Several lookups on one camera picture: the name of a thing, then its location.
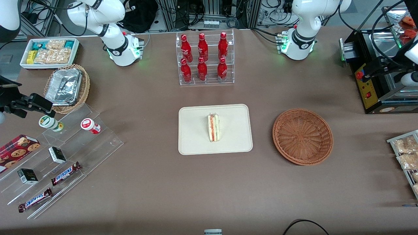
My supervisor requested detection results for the clear acrylic stepped display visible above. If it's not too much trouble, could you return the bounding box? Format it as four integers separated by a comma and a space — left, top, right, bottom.
0, 104, 124, 220

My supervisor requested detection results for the black food warmer machine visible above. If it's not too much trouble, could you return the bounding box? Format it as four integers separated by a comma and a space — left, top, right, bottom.
339, 5, 418, 115

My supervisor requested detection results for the white rectangular snack bin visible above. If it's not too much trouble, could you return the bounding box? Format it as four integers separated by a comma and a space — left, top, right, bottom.
20, 38, 80, 70

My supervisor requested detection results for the white cup with green lid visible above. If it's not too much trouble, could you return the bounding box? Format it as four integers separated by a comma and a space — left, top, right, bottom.
39, 115, 64, 132

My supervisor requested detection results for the black bag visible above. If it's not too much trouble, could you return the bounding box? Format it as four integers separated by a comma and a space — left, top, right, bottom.
118, 0, 159, 33

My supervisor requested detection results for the red cola bottle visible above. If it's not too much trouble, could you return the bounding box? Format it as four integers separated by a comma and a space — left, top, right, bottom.
181, 34, 193, 63
197, 57, 208, 81
180, 58, 192, 83
218, 32, 228, 60
198, 33, 209, 62
217, 57, 228, 81

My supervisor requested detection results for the aluminium foil container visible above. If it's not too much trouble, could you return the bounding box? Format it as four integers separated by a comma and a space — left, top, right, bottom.
45, 69, 82, 105

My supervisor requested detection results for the brown Snickers bar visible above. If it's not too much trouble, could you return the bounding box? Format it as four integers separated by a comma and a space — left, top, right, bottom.
18, 188, 53, 213
51, 162, 82, 186

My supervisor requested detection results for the triangle sandwich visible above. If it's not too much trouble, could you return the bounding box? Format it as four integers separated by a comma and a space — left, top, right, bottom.
207, 113, 221, 142

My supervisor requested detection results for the tray of packaged snacks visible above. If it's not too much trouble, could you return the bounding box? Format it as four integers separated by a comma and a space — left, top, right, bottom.
387, 130, 418, 200

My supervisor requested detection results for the round brown wicker basket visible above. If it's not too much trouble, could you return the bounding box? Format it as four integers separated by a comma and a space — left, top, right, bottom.
272, 108, 333, 166

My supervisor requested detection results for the clear acrylic bottle rack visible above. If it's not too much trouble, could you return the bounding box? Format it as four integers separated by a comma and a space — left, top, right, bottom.
176, 29, 235, 86

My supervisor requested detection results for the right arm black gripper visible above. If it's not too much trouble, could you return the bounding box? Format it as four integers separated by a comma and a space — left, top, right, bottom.
0, 77, 53, 118

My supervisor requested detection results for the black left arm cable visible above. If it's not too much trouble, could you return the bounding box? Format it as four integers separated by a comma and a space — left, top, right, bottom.
338, 0, 404, 60

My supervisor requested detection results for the cream plastic tray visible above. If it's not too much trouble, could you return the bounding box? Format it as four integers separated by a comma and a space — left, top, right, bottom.
178, 104, 253, 155

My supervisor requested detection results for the clear bag of puffed snacks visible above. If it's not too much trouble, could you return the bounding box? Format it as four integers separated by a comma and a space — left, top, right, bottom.
54, 48, 72, 64
34, 49, 56, 64
46, 40, 66, 50

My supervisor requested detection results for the steel warmer pan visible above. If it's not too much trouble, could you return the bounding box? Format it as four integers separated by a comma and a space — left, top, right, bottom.
381, 63, 418, 98
369, 32, 402, 62

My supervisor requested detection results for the white cup with red lid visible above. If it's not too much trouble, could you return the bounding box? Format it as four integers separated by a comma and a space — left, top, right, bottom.
81, 118, 101, 134

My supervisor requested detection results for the black floor cable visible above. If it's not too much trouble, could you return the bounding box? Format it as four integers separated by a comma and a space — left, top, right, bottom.
282, 219, 330, 235

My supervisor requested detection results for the light wicker basket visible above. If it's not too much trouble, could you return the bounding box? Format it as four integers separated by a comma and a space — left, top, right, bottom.
43, 64, 90, 114

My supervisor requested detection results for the red cookie box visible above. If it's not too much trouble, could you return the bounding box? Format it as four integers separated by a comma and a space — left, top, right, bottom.
0, 134, 40, 173

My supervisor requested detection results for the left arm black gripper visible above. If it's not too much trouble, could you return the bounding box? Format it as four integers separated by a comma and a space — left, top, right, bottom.
361, 57, 405, 82

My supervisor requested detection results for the small black carton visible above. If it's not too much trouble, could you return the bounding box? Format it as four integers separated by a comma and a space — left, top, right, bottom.
17, 168, 39, 185
48, 147, 67, 164

